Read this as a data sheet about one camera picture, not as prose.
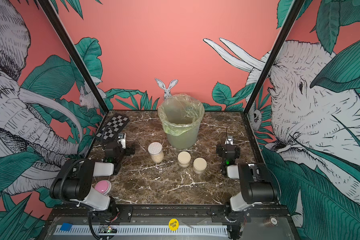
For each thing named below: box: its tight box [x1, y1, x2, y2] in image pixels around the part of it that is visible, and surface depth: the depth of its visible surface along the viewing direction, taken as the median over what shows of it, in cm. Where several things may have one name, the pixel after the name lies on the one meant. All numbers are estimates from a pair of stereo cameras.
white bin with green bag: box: [157, 94, 205, 150], surface depth 93 cm
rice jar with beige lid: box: [193, 157, 208, 175], surface depth 86 cm
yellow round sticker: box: [168, 218, 180, 232], surface depth 73 cm
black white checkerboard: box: [95, 114, 130, 142], surface depth 109 cm
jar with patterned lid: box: [147, 141, 165, 164], surface depth 88 cm
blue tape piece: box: [60, 222, 73, 231], surface depth 71 cm
